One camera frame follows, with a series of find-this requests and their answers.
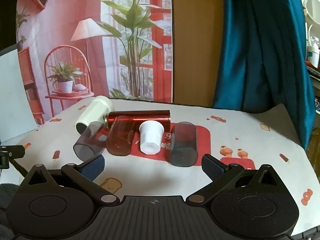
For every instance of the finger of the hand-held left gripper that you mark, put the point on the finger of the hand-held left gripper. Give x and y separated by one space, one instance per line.
15 151

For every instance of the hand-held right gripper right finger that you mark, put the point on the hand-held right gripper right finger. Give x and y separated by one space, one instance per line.
213 168

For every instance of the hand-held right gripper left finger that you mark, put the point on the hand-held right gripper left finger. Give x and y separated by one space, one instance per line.
93 168

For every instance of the grey transparent cup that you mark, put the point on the grey transparent cup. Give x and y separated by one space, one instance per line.
183 146
86 143

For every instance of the brown transparent cup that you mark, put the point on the brown transparent cup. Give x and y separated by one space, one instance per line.
118 140

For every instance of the tall white cup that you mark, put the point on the tall white cup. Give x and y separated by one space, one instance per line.
93 112

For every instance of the small white ribbed cup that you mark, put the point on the small white ribbed cup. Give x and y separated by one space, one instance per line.
150 137

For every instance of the printed white tablecloth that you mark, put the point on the printed white tablecloth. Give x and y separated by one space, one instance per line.
250 135

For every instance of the white board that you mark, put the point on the white board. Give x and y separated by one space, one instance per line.
15 92

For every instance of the red metallic tumbler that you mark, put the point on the red metallic tumbler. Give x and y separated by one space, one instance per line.
147 117

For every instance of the teal curtain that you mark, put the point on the teal curtain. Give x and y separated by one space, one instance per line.
262 55

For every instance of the brown cardboard panel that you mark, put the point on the brown cardboard panel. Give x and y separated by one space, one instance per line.
195 42

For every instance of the white bottle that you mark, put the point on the white bottle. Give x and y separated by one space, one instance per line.
313 53

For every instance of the printed room wall tapestry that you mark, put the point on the printed room wall tapestry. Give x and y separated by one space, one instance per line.
62 17

